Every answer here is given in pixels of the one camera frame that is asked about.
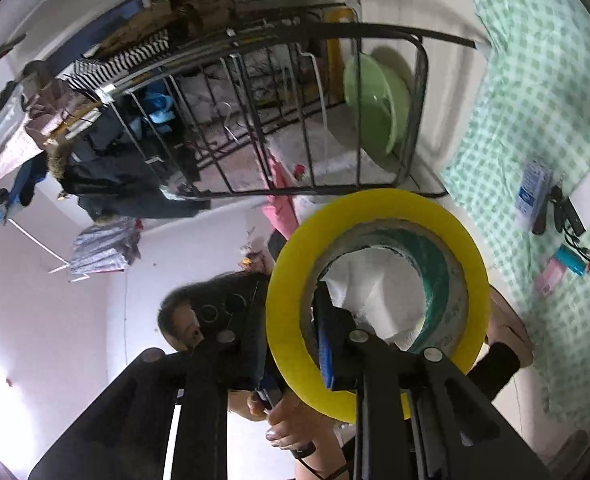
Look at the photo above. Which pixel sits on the red black small tool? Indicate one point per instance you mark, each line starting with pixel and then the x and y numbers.
pixel 542 217

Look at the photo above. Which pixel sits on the person's head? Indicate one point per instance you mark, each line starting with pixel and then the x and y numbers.
pixel 180 327

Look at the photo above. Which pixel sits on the blue plastic bag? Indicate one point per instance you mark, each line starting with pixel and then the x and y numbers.
pixel 157 110

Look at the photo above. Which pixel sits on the grey patterned cloth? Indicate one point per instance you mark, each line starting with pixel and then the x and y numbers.
pixel 100 250

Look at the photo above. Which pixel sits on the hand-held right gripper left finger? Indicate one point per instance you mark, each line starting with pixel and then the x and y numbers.
pixel 245 355

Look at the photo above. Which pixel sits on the yellow tape roll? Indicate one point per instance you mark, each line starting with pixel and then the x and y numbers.
pixel 295 270

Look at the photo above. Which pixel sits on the blue garment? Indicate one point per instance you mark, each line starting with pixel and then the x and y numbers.
pixel 25 185

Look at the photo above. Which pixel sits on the white plastic bag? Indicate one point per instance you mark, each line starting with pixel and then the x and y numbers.
pixel 375 290

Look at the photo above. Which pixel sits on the black metal rack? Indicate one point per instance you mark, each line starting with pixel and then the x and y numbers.
pixel 425 32

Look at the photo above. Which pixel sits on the green checked cloth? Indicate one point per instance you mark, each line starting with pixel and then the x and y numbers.
pixel 525 85

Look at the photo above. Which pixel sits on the dark jacket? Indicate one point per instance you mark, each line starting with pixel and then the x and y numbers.
pixel 110 175

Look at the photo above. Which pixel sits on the pink cloth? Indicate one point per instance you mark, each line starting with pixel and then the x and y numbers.
pixel 281 200

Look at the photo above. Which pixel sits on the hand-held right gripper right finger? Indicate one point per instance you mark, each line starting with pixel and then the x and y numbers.
pixel 325 345

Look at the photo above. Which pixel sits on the black trouser leg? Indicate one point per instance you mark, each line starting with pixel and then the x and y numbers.
pixel 495 367

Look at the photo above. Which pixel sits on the striped garment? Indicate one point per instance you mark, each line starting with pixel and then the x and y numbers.
pixel 120 62

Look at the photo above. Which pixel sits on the brown coat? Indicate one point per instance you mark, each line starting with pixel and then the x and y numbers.
pixel 175 15

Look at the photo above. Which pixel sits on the pink garment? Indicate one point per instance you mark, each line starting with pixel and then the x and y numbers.
pixel 50 120

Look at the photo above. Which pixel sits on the pale blue cloth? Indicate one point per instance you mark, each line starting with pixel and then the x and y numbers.
pixel 0 135

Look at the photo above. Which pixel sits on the person's left hand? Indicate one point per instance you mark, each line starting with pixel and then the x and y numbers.
pixel 295 425

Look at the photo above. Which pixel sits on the small pink box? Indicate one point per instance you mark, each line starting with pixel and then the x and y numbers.
pixel 550 277

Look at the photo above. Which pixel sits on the blue white small box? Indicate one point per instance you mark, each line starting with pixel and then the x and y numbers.
pixel 532 190

